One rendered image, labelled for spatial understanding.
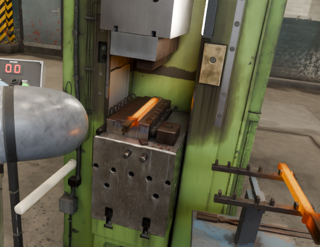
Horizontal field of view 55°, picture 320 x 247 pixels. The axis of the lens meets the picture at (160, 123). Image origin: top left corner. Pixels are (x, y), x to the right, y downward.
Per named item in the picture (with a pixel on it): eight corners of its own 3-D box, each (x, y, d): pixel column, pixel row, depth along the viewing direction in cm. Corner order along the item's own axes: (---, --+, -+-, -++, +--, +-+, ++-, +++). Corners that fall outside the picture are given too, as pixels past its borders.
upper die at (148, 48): (155, 61, 125) (158, 37, 122) (109, 54, 129) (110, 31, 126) (177, 50, 163) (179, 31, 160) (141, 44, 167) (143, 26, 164)
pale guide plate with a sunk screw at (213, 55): (219, 86, 134) (226, 46, 128) (198, 83, 136) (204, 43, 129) (219, 85, 136) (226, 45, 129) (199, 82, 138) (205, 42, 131)
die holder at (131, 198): (164, 237, 146) (176, 153, 130) (90, 217, 154) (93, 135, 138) (186, 179, 197) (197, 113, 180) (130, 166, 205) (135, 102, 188)
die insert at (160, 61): (152, 70, 137) (153, 57, 135) (136, 67, 139) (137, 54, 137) (168, 61, 164) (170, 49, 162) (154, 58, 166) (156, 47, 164)
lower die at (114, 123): (147, 140, 138) (149, 123, 135) (106, 132, 142) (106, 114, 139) (169, 112, 176) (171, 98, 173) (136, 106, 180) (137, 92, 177)
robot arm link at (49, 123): (98, 80, 47) (61, 113, 109) (6, 79, 42) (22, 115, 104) (102, 157, 46) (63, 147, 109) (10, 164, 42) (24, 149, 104)
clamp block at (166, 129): (173, 146, 136) (175, 133, 133) (155, 142, 137) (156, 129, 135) (179, 136, 146) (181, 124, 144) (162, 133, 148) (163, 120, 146)
